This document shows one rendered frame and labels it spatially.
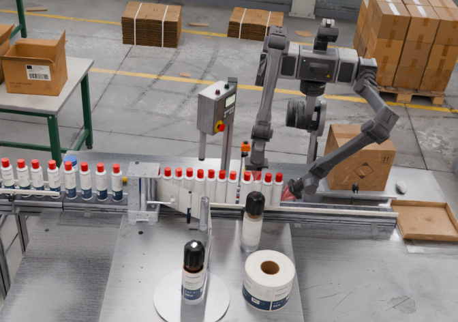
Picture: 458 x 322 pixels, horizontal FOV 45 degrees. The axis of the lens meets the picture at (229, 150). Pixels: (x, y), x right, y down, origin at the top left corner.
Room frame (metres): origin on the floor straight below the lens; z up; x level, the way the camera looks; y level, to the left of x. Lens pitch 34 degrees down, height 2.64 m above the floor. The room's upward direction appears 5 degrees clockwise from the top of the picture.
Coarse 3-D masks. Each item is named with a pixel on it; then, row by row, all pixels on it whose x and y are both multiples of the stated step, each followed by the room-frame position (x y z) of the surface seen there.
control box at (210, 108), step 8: (208, 88) 2.20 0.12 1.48; (216, 88) 2.21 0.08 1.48; (232, 88) 2.22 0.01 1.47; (200, 96) 2.14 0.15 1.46; (208, 96) 2.13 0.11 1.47; (216, 96) 2.13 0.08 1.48; (224, 96) 2.15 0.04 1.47; (200, 104) 2.14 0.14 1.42; (208, 104) 2.12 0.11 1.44; (216, 104) 2.10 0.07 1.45; (224, 104) 2.16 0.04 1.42; (232, 104) 2.22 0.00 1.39; (200, 112) 2.14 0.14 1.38; (208, 112) 2.12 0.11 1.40; (216, 112) 2.11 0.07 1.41; (200, 120) 2.14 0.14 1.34; (208, 120) 2.12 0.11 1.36; (216, 120) 2.11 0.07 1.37; (224, 120) 2.17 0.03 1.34; (232, 120) 2.23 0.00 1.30; (200, 128) 2.14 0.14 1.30; (208, 128) 2.12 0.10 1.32; (216, 128) 2.11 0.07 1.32
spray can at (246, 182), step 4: (248, 172) 2.13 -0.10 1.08; (244, 176) 2.11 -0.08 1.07; (248, 176) 2.10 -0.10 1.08; (244, 180) 2.11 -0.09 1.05; (248, 180) 2.10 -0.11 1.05; (244, 184) 2.09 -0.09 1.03; (248, 184) 2.09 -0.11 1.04; (244, 188) 2.09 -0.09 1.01; (248, 188) 2.10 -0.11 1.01; (240, 192) 2.11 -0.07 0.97; (244, 192) 2.09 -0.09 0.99; (248, 192) 2.10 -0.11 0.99; (240, 196) 2.11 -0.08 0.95; (244, 196) 2.09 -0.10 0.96; (240, 200) 2.10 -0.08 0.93; (244, 200) 2.09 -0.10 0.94; (244, 204) 2.09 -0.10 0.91
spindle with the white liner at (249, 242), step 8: (256, 192) 1.86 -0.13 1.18; (248, 200) 1.82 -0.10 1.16; (256, 200) 1.81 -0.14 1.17; (264, 200) 1.84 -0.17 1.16; (248, 208) 1.82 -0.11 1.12; (256, 208) 1.81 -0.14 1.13; (248, 216) 1.83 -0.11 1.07; (256, 216) 1.82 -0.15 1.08; (248, 224) 1.81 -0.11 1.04; (256, 224) 1.81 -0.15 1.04; (248, 232) 1.81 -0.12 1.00; (256, 232) 1.81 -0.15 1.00; (248, 240) 1.80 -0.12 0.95; (256, 240) 1.81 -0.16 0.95; (248, 248) 1.80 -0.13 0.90; (256, 248) 1.82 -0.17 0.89
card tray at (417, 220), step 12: (396, 204) 2.30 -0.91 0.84; (408, 204) 2.30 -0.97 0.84; (420, 204) 2.31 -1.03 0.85; (432, 204) 2.31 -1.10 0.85; (444, 204) 2.32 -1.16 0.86; (408, 216) 2.21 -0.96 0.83; (420, 216) 2.22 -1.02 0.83; (432, 216) 2.23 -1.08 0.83; (444, 216) 2.24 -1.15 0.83; (408, 228) 2.12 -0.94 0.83; (420, 228) 2.13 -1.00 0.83; (432, 228) 2.14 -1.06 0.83; (444, 228) 2.15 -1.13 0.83; (456, 228) 2.15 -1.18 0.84; (444, 240) 2.05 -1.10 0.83; (456, 240) 2.06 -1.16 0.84
